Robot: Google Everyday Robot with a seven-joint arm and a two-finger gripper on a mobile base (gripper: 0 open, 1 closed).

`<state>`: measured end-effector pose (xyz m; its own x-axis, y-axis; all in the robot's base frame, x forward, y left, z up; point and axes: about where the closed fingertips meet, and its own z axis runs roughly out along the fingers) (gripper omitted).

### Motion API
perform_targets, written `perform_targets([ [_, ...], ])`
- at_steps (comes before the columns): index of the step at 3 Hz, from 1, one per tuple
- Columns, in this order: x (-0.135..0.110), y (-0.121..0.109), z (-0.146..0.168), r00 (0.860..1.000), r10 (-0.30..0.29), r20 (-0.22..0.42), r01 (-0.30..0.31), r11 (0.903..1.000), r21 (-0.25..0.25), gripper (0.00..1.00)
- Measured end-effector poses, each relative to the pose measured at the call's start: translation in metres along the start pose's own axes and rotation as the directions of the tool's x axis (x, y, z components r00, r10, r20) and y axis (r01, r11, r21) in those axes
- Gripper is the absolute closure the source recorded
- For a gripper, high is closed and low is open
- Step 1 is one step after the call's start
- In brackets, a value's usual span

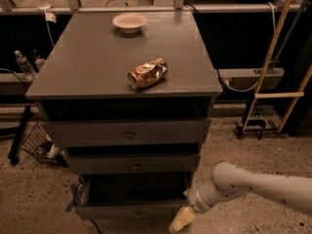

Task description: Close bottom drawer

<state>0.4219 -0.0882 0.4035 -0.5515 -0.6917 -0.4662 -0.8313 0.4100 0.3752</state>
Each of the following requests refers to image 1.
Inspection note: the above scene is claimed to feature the crushed golden soda can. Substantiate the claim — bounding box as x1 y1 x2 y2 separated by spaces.
128 58 168 90

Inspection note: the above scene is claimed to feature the grey wooden drawer cabinet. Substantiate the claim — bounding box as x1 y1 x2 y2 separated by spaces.
24 11 224 177

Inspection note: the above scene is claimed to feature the black wire mesh basket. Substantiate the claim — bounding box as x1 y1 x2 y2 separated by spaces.
21 122 66 166

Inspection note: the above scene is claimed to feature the grey drawer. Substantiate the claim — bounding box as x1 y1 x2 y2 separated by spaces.
43 118 211 147
76 172 191 219
65 153 200 175

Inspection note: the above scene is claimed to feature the white cable on rail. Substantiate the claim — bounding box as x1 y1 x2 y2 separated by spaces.
223 1 277 94

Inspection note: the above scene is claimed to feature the blue tape cross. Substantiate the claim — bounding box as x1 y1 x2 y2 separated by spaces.
65 182 86 213

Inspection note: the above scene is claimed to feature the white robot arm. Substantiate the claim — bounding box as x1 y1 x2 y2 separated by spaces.
169 163 312 234

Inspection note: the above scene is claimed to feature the yellow wooden ladder frame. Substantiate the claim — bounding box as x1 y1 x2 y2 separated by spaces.
236 0 312 136

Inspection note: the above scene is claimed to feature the grey bottom drawer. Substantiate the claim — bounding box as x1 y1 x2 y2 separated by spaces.
76 172 191 219

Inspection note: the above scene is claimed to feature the white paper bowl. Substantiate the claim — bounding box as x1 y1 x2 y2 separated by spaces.
113 13 147 34

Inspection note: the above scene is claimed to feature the black floor cable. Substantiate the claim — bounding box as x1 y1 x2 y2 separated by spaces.
73 182 103 234

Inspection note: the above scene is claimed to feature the black metal stand leg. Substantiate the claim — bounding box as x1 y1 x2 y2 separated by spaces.
8 105 31 165

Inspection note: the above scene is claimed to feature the grey top drawer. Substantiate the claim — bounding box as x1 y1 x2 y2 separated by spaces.
43 118 211 147

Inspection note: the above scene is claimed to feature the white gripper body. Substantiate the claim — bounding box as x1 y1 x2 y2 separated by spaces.
184 178 228 214

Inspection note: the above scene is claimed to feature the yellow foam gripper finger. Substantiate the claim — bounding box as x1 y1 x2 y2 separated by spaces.
169 207 196 233

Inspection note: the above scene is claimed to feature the grey middle drawer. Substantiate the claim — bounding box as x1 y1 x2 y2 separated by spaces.
65 153 200 175

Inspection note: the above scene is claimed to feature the clear plastic water bottle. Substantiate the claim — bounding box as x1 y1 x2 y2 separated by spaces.
15 50 35 80

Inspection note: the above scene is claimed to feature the black cable behind cabinet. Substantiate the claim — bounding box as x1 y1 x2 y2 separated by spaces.
183 2 228 93

